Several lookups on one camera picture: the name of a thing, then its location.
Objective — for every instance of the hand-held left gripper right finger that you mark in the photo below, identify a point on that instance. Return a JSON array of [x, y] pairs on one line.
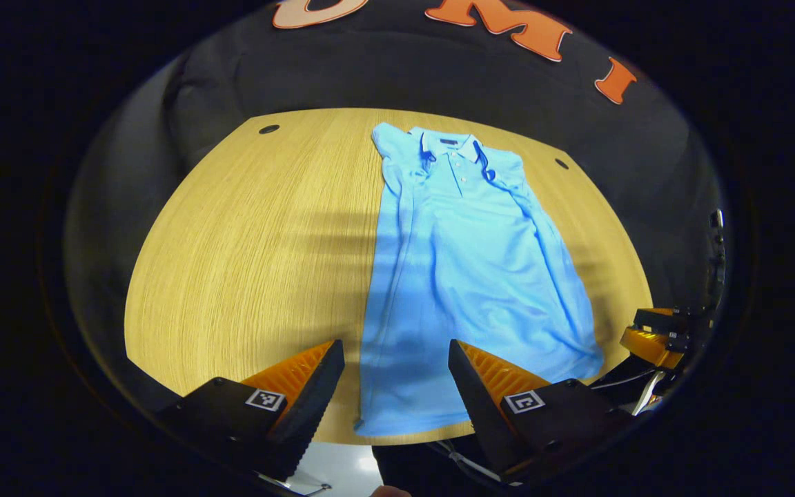
[[477, 407]]

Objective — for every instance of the person's dark clothing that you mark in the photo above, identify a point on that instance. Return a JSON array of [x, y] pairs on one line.
[[411, 466]]

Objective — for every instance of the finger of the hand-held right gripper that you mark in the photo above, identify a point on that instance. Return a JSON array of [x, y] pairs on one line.
[[649, 347], [660, 319]]

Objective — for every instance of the light blue T-shirt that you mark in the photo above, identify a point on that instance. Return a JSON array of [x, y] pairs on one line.
[[466, 276]]

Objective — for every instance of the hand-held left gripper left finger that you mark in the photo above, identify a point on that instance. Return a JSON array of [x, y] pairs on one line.
[[311, 407]]

